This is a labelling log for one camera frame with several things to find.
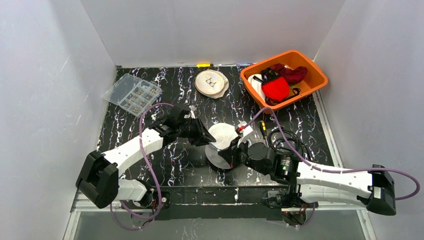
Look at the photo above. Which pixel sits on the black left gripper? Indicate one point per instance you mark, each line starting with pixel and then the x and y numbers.
pixel 193 128

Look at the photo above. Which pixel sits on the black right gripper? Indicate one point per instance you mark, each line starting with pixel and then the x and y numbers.
pixel 234 153

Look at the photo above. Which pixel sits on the bright red bra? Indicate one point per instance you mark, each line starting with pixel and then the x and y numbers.
pixel 277 89

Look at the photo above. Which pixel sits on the dark red bra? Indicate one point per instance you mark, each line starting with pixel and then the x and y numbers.
pixel 292 76

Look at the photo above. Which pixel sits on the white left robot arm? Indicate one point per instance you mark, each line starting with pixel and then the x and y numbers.
pixel 100 176

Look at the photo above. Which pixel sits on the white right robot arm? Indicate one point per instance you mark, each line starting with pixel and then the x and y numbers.
pixel 311 183

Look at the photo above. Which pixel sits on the yellow tape piece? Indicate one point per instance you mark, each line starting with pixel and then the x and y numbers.
pixel 204 65

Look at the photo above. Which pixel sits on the clear plastic screw box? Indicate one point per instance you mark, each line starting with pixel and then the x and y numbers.
pixel 133 94

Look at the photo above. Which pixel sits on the orange plastic bin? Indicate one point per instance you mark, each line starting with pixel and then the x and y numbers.
pixel 313 81

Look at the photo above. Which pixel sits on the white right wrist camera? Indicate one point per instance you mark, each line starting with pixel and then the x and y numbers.
pixel 245 132

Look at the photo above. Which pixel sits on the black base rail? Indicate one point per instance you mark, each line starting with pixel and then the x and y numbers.
pixel 227 202

